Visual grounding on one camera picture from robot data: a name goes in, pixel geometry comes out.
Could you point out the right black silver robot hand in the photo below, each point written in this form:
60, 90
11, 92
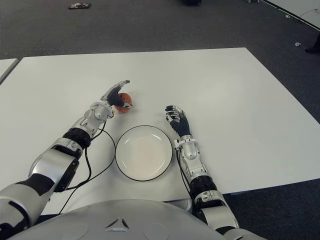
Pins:
181, 123

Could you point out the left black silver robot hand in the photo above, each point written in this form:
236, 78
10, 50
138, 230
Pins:
113, 96

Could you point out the red apple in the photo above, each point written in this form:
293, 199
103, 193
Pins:
126, 97

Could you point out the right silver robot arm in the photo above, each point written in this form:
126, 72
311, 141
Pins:
197, 167

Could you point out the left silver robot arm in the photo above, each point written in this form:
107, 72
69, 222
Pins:
55, 160

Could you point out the white plate with black rim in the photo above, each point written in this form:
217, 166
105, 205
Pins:
143, 152

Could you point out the dark patterned item on floor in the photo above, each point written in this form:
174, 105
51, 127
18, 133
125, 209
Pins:
79, 5

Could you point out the neighbouring white table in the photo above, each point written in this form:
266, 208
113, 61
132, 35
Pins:
5, 67

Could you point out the silver robot torso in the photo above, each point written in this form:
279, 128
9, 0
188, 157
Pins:
120, 220

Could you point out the dark chair base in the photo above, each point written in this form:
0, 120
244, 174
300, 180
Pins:
191, 2

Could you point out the person's dark leg and shoe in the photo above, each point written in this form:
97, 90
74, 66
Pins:
313, 50

